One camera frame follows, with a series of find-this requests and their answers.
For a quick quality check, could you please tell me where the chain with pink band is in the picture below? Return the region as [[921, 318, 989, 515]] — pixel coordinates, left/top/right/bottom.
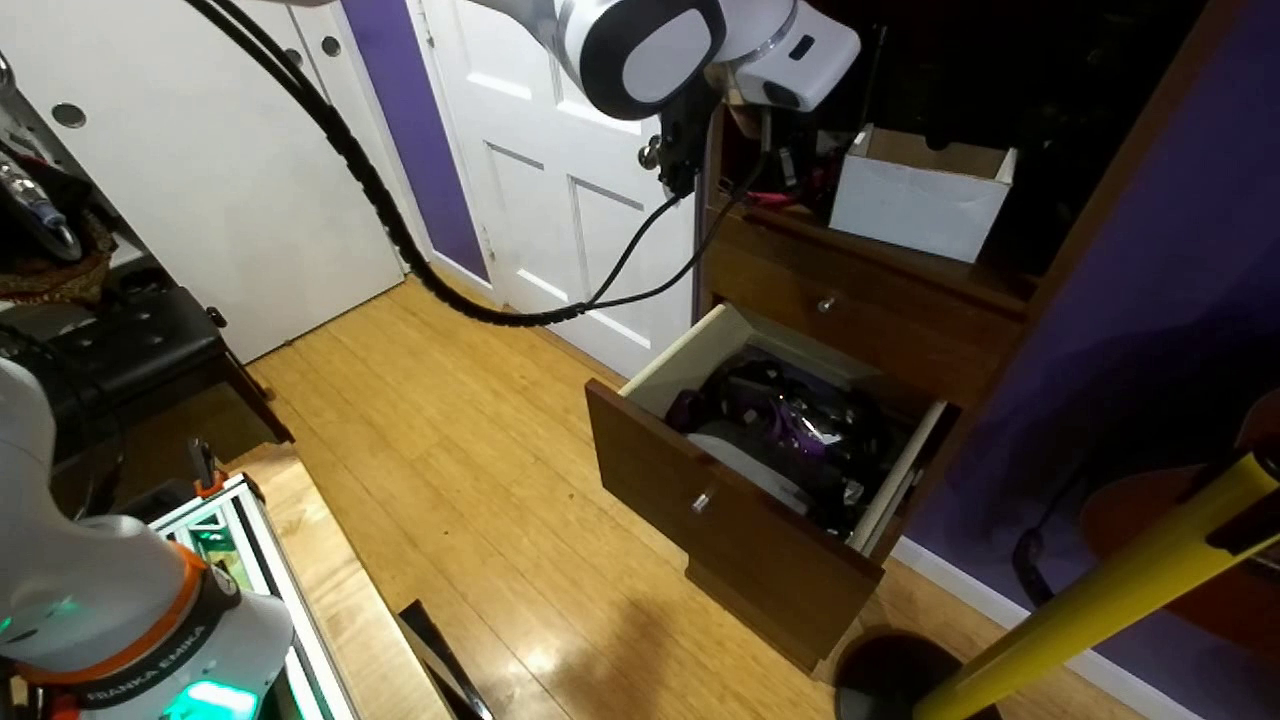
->
[[739, 188, 806, 217]]

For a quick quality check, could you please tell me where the black round bin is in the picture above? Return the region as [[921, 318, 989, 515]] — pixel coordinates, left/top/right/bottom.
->
[[832, 627, 1004, 720]]

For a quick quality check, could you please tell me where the brown wooden guitar body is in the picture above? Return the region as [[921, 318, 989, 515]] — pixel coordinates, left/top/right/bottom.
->
[[1074, 390, 1280, 658]]

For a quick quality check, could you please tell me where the brown wooden dresser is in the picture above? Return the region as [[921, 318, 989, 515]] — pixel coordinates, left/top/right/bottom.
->
[[690, 0, 1249, 535]]

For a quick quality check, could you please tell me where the thin black cable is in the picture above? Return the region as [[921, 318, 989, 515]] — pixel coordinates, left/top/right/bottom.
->
[[1006, 457, 1110, 613]]

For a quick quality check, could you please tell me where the yellow pole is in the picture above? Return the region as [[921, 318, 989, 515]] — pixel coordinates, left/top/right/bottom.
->
[[912, 448, 1280, 720]]

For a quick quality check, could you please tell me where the black flat board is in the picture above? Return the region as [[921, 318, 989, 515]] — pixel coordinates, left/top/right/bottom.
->
[[396, 595, 500, 720]]

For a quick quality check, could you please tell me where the purple item in drawer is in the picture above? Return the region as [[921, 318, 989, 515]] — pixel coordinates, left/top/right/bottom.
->
[[750, 394, 856, 462]]

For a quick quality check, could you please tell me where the white closet door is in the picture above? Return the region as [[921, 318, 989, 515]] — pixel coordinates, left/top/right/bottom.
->
[[0, 0, 411, 368]]

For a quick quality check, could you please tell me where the white open box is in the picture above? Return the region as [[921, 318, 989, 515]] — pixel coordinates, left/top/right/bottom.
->
[[827, 118, 1021, 268]]

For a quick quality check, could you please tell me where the white panelled door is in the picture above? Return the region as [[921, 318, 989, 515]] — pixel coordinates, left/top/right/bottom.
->
[[408, 0, 709, 382]]

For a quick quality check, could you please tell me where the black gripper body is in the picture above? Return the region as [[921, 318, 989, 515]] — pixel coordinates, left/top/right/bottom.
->
[[723, 95, 803, 177]]

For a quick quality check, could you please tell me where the brown woven basket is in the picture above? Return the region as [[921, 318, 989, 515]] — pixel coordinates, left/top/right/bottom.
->
[[0, 219, 120, 305]]

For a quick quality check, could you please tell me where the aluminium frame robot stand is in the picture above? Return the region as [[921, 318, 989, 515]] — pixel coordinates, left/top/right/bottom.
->
[[140, 473, 362, 720]]

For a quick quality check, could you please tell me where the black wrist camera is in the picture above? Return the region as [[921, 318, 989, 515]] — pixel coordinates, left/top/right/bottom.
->
[[647, 82, 727, 204]]

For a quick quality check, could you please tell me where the open brown wooden drawer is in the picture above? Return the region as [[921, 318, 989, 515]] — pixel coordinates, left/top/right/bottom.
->
[[581, 300, 960, 674]]

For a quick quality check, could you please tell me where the black side shelf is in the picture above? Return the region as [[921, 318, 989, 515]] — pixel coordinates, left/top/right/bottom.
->
[[0, 50, 294, 515]]

